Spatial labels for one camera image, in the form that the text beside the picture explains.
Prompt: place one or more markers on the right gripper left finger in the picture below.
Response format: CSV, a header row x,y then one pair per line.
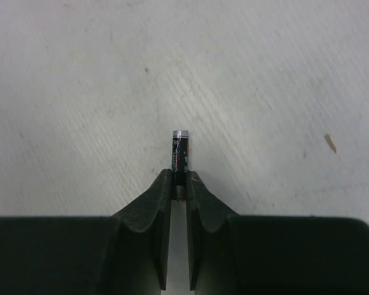
x,y
125,253

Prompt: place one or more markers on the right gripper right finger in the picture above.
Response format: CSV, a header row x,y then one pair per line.
x,y
231,253

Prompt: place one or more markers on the dark AAA battery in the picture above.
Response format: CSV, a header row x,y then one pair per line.
x,y
180,163

